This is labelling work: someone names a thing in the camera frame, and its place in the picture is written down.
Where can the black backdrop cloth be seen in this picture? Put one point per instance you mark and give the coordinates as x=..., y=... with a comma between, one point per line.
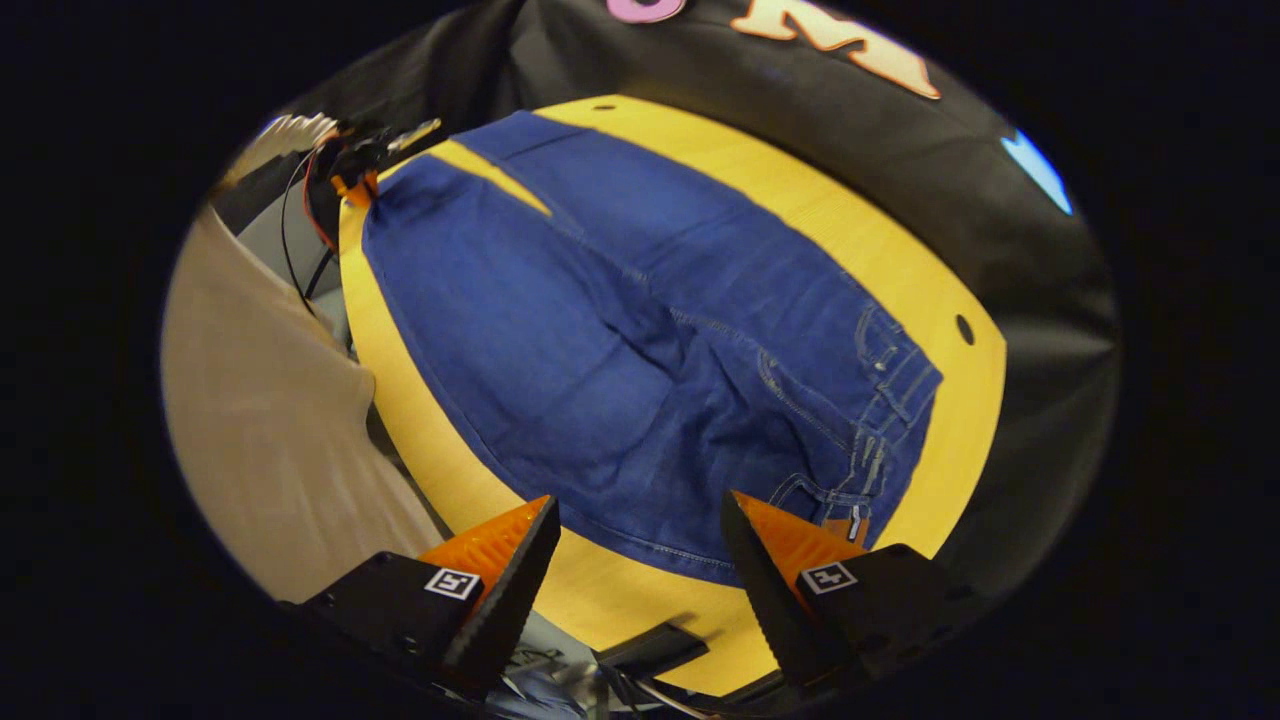
x=1000, y=280

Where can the black table clamp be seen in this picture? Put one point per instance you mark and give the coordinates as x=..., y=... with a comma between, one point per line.
x=650, y=648

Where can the blue jeans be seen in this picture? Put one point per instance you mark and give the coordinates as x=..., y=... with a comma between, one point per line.
x=620, y=340

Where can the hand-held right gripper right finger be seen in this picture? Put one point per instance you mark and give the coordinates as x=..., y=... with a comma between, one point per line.
x=770, y=600

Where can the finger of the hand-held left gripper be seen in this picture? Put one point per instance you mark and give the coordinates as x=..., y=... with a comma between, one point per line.
x=356, y=190

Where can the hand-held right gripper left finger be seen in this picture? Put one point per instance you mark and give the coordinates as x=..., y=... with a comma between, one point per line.
x=510, y=600

